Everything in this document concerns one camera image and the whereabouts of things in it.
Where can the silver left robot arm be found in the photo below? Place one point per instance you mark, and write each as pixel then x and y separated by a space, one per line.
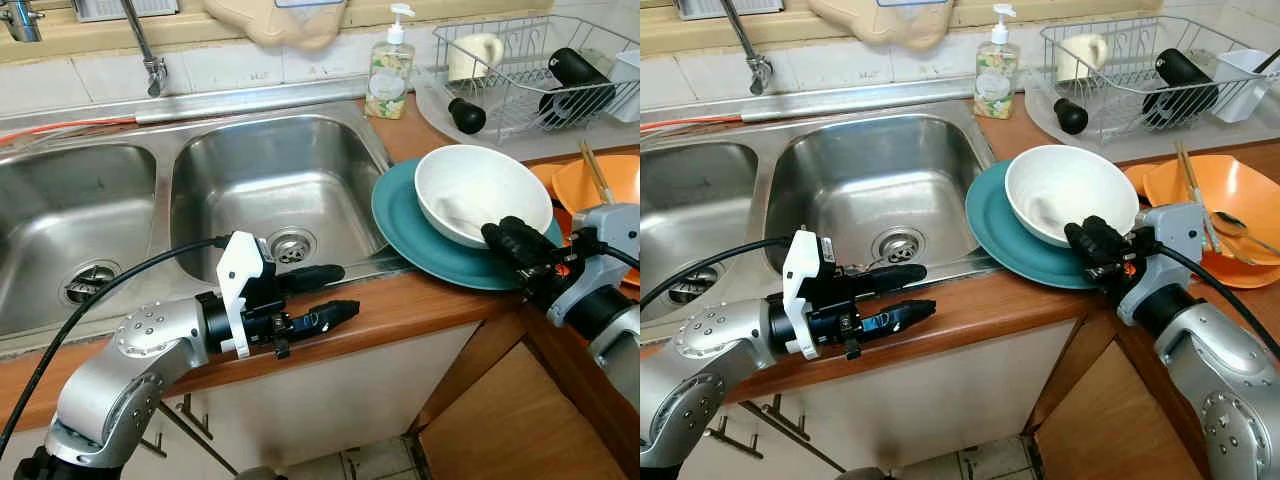
pixel 700 400
pixel 120 380

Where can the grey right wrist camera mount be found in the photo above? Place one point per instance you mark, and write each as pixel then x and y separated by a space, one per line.
pixel 605 225
pixel 1175 225

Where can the white utensil caddy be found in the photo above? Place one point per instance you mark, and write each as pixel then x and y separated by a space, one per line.
pixel 628 85
pixel 1245 85

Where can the white ceramic bowl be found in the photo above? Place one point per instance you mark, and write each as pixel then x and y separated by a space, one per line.
pixel 1060 185
pixel 470 185

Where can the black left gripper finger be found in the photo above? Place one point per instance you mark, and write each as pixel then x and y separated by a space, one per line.
pixel 315 277
pixel 903 319
pixel 325 318
pixel 895 277

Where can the teal plate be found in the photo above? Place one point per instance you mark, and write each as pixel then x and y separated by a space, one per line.
pixel 400 235
pixel 990 235

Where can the gold metal spoon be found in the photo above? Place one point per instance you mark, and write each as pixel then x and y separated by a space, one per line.
pixel 1222 221

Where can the chrome wall tap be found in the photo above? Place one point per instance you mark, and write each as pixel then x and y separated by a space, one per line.
pixel 22 18

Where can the cream ceramic mug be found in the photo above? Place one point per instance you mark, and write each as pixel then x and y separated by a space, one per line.
pixel 1078 58
pixel 470 58

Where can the double steel sink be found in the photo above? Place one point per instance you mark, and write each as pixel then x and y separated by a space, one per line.
pixel 860 180
pixel 260 180

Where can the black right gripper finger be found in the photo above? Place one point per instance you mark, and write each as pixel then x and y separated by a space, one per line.
pixel 505 250
pixel 527 236
pixel 1088 250
pixel 1113 236

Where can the chrome sink faucet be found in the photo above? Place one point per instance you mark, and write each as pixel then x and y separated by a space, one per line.
pixel 752 60
pixel 150 60

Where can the grey drain tray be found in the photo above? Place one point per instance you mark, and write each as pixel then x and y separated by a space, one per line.
pixel 440 125
pixel 1040 125

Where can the white kitchen base cabinet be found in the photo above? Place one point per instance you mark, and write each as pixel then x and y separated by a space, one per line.
pixel 930 400
pixel 330 400

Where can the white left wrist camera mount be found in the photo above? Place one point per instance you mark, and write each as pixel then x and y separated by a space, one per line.
pixel 240 275
pixel 800 270

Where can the dark thin utensil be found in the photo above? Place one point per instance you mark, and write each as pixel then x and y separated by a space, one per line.
pixel 1270 60

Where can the steel sink drain strainer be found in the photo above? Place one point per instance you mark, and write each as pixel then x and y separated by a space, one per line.
pixel 292 247
pixel 692 288
pixel 898 247
pixel 90 284

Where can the black bottle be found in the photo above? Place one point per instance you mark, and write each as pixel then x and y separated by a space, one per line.
pixel 575 72
pixel 1185 75

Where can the clear soap pump bottle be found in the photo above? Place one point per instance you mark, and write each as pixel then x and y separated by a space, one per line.
pixel 997 85
pixel 390 85

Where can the orange plastic bowl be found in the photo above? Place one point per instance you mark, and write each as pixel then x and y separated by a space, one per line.
pixel 1245 190
pixel 620 180

